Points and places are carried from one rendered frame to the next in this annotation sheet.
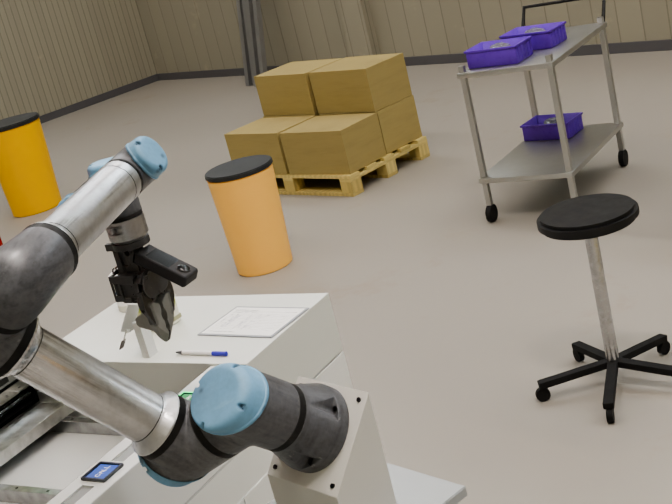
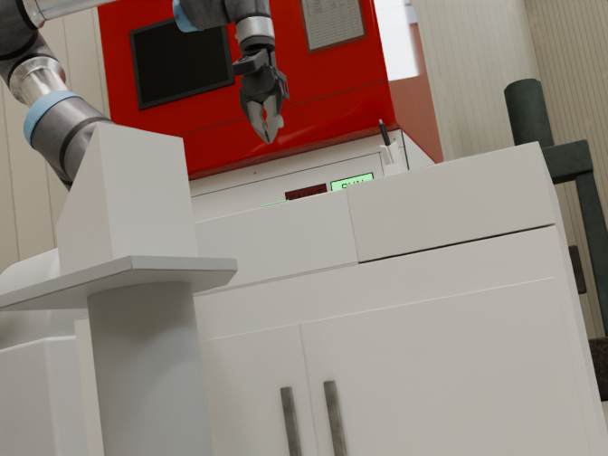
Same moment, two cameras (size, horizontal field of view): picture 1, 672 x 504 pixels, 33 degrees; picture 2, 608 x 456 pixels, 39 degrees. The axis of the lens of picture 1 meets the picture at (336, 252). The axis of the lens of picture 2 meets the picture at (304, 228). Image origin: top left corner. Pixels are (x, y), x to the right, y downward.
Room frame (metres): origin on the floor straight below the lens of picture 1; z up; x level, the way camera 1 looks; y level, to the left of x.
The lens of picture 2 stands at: (1.68, -1.22, 0.63)
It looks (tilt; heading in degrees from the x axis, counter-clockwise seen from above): 10 degrees up; 74
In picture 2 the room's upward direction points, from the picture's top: 9 degrees counter-clockwise
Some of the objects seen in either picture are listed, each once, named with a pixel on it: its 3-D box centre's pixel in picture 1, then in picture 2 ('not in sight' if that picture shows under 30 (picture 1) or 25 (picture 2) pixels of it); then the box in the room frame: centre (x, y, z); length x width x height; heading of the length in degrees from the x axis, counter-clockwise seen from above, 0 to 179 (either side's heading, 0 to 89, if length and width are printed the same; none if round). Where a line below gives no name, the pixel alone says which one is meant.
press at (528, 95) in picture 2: not in sight; (554, 237); (6.25, 6.19, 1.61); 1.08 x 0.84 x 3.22; 129
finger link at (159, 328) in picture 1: (148, 322); (261, 124); (2.07, 0.38, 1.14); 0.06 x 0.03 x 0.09; 57
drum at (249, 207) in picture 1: (251, 216); not in sight; (5.75, 0.38, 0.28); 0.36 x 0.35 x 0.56; 128
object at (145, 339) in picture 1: (135, 327); (394, 174); (2.36, 0.46, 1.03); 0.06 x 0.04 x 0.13; 56
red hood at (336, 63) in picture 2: not in sight; (281, 91); (2.36, 1.24, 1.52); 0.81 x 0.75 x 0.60; 146
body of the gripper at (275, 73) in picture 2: (136, 268); (262, 73); (2.08, 0.37, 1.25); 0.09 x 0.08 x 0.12; 57
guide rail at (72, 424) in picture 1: (118, 427); not in sight; (2.31, 0.56, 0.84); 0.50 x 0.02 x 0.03; 56
